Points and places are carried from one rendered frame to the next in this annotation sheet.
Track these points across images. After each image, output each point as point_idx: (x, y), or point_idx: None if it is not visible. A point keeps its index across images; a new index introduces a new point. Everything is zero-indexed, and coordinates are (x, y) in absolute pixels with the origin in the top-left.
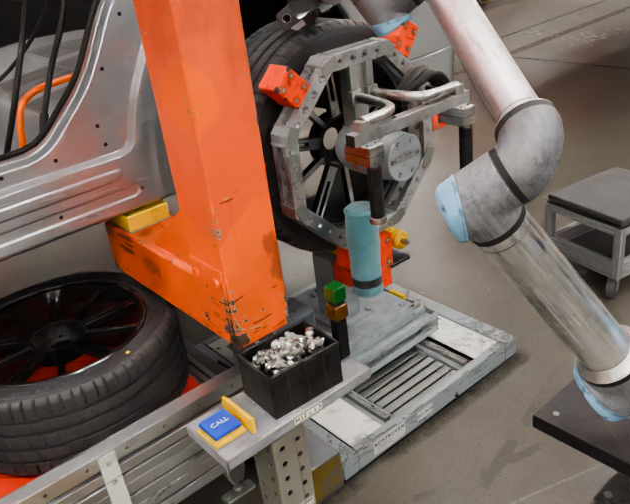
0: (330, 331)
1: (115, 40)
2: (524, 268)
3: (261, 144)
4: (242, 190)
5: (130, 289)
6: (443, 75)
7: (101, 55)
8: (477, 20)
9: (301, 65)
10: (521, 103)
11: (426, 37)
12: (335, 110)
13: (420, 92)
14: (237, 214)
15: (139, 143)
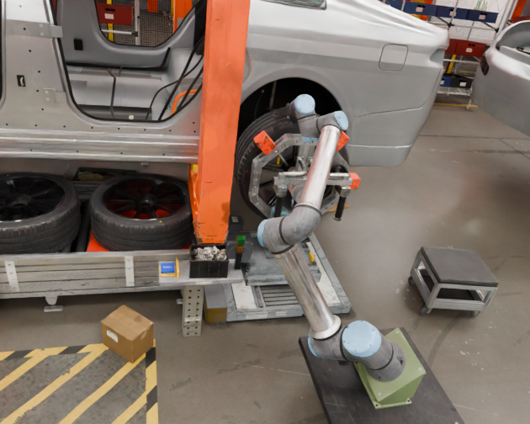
0: (263, 256)
1: None
2: (284, 270)
3: (233, 165)
4: (218, 180)
5: (185, 195)
6: (344, 167)
7: None
8: (322, 158)
9: (281, 135)
10: (303, 204)
11: (389, 137)
12: (295, 160)
13: None
14: (212, 189)
15: None
